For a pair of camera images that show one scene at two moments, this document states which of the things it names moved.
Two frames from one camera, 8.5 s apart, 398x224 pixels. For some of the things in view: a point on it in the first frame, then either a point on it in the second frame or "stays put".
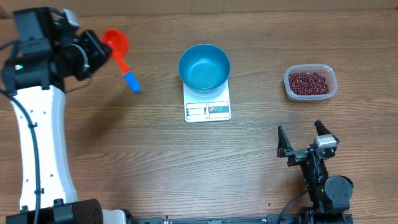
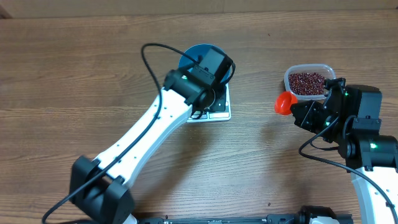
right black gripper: (283, 150) → (310, 107)
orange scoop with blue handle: (120, 47) → (283, 102)
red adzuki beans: (308, 84) stays put
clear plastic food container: (310, 82) stays put
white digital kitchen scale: (208, 107) stays put
